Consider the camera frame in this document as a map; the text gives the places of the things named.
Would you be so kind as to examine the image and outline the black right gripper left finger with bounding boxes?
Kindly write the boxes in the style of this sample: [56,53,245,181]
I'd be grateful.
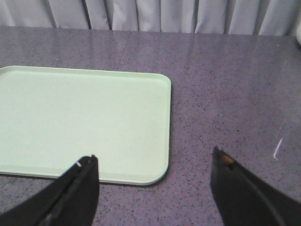
[0,155,99,226]

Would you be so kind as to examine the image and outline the light green rectangular tray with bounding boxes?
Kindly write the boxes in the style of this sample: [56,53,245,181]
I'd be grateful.
[0,66,171,186]

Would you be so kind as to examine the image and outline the white pleated curtain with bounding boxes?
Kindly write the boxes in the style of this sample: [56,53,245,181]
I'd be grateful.
[0,0,301,36]

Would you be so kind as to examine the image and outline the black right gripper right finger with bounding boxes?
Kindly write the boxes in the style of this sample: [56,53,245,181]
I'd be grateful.
[210,147,301,226]

